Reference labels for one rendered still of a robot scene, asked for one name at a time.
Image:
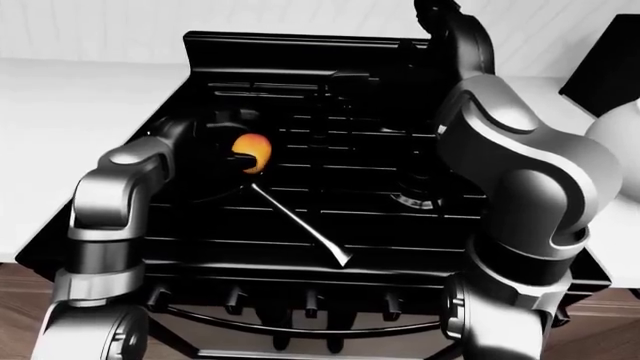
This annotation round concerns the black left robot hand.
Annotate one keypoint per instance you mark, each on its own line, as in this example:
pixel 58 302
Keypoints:
pixel 220 129

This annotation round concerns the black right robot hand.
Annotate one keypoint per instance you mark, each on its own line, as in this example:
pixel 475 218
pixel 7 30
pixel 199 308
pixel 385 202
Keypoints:
pixel 434 15

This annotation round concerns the orange yellow mango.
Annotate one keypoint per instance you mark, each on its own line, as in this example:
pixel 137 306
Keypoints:
pixel 255 146

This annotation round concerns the white bowl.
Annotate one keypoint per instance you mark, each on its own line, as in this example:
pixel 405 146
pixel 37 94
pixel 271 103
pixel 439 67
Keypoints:
pixel 617 150

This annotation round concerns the black gas stove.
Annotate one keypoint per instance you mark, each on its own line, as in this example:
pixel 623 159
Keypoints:
pixel 320 93

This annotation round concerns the black stove knob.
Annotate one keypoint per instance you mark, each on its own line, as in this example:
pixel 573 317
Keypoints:
pixel 392 305
pixel 161 297
pixel 235 300
pixel 313 303

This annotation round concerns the black box appliance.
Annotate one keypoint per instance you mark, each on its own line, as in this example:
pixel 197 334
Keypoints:
pixel 607 63

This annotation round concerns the round stove burner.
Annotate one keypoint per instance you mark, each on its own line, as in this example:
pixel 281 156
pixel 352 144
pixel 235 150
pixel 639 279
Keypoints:
pixel 417 197

